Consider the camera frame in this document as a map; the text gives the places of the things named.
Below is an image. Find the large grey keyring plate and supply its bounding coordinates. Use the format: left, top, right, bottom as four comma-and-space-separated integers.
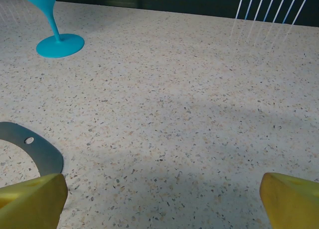
0, 122, 64, 177

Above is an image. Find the teal plastic wine glass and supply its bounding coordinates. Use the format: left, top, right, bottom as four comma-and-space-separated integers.
14, 0, 85, 59

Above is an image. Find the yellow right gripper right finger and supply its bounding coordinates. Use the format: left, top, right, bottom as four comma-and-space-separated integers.
259, 172, 319, 229

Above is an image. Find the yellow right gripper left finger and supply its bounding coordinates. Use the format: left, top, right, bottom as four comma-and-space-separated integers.
0, 173, 68, 229

